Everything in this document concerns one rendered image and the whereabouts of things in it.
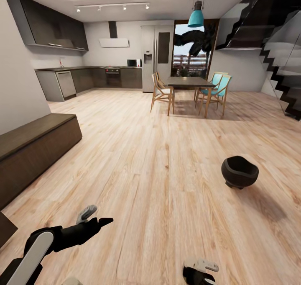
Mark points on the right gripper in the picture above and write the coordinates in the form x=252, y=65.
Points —
x=192, y=275

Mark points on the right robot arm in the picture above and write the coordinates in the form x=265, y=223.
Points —
x=199, y=276

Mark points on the cauldron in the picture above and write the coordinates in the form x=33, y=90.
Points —
x=239, y=172

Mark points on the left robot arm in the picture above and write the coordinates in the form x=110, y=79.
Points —
x=24, y=271

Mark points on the range hood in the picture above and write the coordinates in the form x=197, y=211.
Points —
x=114, y=41

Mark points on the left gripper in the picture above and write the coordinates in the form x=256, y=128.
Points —
x=84, y=231

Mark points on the oven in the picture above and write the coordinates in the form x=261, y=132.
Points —
x=113, y=76

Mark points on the fixed window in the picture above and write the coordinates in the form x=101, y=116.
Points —
x=193, y=49

